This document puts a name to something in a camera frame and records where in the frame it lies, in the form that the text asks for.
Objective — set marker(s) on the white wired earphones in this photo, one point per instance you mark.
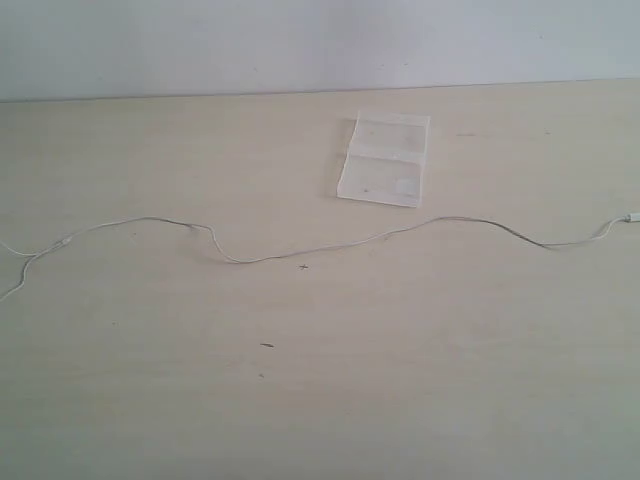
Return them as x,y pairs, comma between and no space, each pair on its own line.
30,258

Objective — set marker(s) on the clear plastic storage case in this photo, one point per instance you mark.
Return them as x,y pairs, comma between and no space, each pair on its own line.
386,159

